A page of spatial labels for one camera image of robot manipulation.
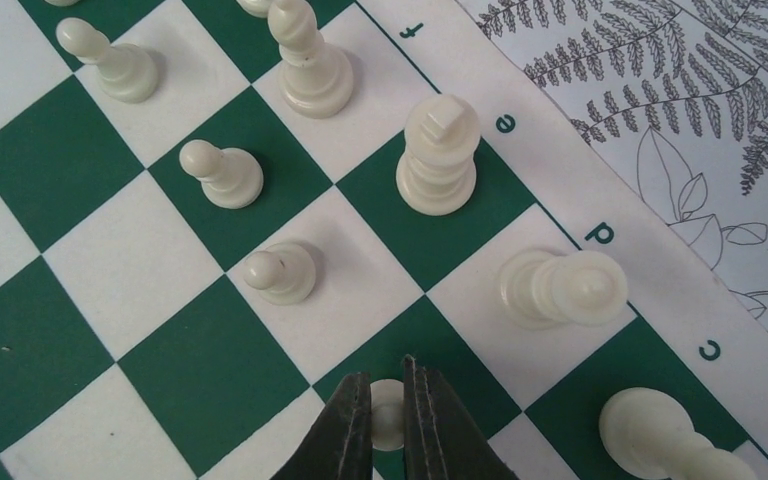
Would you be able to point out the white queen chess piece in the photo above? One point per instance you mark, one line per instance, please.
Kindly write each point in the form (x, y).
(540, 290)

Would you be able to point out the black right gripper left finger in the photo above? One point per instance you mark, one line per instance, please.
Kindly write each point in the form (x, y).
(338, 444)

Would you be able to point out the white king chess piece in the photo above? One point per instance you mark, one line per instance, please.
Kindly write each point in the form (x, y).
(436, 175)

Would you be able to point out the floral patterned table mat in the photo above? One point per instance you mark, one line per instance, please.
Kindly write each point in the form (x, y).
(673, 95)

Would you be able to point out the green white chess board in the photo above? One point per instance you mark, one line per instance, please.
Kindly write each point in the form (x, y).
(132, 348)

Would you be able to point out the white pawn chess piece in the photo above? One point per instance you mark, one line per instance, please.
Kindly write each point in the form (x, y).
(387, 410)
(230, 178)
(125, 72)
(283, 274)

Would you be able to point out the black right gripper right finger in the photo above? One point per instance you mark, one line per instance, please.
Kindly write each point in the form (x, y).
(441, 439)

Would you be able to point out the white bishop chess piece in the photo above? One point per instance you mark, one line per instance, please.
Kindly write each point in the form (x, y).
(650, 435)
(315, 77)

